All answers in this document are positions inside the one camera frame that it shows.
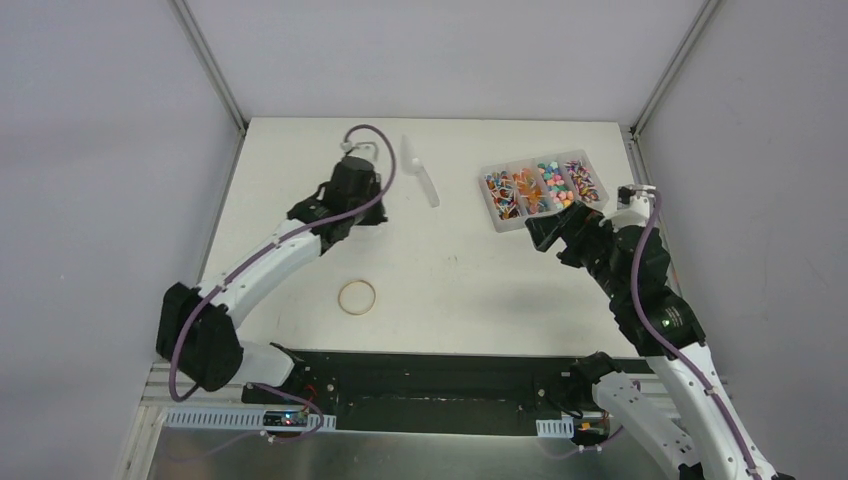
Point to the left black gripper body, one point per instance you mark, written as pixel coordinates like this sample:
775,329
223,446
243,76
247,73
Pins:
370,212

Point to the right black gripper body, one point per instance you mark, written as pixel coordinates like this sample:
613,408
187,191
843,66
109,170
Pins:
589,247

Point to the clear plastic scoop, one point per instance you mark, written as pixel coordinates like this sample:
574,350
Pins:
413,166

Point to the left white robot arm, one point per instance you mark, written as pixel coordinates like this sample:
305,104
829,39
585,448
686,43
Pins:
198,327

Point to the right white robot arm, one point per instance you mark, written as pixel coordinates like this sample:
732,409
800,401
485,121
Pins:
711,442

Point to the clear compartment candy box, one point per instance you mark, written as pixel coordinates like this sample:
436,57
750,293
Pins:
539,186

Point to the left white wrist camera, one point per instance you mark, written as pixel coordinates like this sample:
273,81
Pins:
366,150

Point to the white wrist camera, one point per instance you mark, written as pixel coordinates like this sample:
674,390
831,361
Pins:
366,150
635,206

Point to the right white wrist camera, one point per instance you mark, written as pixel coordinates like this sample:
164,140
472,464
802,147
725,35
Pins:
635,206

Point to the right white cable duct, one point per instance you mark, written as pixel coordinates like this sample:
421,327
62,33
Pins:
555,428

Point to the white cable duct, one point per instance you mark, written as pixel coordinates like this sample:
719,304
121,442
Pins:
555,428
287,419

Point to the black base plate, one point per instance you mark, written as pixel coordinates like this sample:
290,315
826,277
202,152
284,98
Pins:
429,393

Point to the left aluminium frame post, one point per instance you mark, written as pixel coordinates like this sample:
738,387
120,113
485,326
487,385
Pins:
194,34

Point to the aluminium frame post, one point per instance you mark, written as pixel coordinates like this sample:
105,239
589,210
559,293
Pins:
194,34
703,18

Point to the left white cable duct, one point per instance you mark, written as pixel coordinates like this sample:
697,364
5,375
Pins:
287,419

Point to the right aluminium frame post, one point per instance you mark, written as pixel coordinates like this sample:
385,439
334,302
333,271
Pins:
703,18

